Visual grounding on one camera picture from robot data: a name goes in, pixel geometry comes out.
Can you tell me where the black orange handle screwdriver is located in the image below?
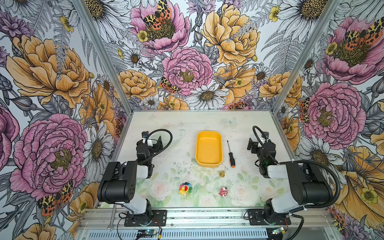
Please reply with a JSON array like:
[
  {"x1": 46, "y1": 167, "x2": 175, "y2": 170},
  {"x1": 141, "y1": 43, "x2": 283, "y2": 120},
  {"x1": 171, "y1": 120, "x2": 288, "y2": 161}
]
[{"x1": 227, "y1": 141, "x2": 236, "y2": 168}]

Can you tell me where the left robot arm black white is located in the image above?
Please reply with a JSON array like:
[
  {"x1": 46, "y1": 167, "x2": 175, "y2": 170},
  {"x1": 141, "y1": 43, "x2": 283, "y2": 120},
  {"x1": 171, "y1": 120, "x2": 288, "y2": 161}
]
[{"x1": 97, "y1": 130, "x2": 164, "y2": 226}]

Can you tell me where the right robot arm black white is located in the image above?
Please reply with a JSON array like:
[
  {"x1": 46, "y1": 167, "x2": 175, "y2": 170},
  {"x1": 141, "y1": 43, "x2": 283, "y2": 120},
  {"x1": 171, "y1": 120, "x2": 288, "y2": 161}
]
[{"x1": 244, "y1": 132, "x2": 341, "y2": 226}]

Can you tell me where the yellow plastic bin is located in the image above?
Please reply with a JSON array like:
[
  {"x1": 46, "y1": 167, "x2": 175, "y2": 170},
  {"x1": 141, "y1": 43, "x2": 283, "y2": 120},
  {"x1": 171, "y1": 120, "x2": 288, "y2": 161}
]
[{"x1": 196, "y1": 131, "x2": 223, "y2": 168}]

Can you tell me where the rainbow flower toy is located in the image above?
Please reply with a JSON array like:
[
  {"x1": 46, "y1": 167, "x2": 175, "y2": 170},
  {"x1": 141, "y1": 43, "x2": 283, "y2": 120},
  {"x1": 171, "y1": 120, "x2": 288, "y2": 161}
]
[{"x1": 179, "y1": 182, "x2": 192, "y2": 197}]

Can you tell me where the pink strawberry bear toy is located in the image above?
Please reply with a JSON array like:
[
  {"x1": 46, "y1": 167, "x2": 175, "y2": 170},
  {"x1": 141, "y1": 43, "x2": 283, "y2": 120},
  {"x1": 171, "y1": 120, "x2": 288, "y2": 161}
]
[{"x1": 219, "y1": 187, "x2": 229, "y2": 198}]

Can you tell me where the right green circuit board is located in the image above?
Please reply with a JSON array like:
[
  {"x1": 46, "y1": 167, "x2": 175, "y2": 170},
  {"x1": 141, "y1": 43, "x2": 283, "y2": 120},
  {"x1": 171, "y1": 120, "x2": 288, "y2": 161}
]
[{"x1": 271, "y1": 227, "x2": 286, "y2": 235}]

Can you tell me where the green circuit board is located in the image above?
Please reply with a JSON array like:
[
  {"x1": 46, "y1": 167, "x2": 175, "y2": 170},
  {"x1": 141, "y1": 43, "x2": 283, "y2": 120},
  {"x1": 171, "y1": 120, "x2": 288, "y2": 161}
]
[
  {"x1": 271, "y1": 227, "x2": 286, "y2": 235},
  {"x1": 136, "y1": 230, "x2": 160, "y2": 240}
]

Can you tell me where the left green circuit board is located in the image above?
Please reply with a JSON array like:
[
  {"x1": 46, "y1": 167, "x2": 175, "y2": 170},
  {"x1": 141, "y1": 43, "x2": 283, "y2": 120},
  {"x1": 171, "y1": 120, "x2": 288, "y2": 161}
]
[{"x1": 136, "y1": 230, "x2": 160, "y2": 240}]

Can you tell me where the silver wrench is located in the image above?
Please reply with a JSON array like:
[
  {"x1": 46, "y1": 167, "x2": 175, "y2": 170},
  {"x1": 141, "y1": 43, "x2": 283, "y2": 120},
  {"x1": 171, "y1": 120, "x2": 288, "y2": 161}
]
[{"x1": 107, "y1": 205, "x2": 117, "y2": 232}]

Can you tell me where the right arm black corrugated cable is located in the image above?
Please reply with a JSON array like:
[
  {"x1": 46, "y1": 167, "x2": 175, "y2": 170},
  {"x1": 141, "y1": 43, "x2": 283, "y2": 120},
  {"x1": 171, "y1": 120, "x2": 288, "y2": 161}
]
[{"x1": 252, "y1": 125, "x2": 342, "y2": 209}]

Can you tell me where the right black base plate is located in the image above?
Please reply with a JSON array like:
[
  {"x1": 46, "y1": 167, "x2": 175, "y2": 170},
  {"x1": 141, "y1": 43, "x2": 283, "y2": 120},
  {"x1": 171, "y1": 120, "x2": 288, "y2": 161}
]
[{"x1": 244, "y1": 209, "x2": 291, "y2": 226}]

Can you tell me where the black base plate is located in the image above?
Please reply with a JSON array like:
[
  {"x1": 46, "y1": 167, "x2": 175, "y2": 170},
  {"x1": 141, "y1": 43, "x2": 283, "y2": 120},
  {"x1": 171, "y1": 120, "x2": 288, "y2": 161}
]
[
  {"x1": 124, "y1": 210, "x2": 168, "y2": 227},
  {"x1": 244, "y1": 209, "x2": 291, "y2": 226}
]

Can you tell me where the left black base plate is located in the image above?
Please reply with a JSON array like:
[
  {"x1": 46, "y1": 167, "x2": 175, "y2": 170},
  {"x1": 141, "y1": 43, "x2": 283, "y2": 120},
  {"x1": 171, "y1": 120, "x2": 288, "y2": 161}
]
[{"x1": 124, "y1": 210, "x2": 168, "y2": 227}]

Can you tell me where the aluminium front rail frame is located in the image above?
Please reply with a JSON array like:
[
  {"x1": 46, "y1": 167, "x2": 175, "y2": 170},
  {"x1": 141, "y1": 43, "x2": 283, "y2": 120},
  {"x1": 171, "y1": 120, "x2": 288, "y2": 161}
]
[{"x1": 76, "y1": 207, "x2": 337, "y2": 231}]

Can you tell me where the white slotted cable duct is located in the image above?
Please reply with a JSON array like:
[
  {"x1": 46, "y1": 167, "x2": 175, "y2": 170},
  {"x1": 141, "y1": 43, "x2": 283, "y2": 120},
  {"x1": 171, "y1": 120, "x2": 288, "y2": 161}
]
[{"x1": 84, "y1": 228, "x2": 268, "y2": 240}]

